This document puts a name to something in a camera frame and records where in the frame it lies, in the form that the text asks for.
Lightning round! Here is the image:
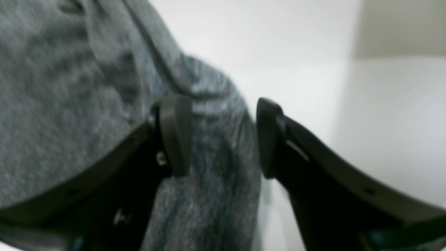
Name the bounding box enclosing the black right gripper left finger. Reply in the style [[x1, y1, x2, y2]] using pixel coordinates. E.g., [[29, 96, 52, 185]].
[[1, 95, 193, 251]]

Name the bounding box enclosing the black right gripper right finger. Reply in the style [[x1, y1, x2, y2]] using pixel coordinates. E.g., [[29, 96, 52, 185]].
[[256, 98, 446, 251]]

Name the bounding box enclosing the grey t-shirt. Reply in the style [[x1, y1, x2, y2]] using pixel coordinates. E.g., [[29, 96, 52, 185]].
[[0, 0, 261, 251]]

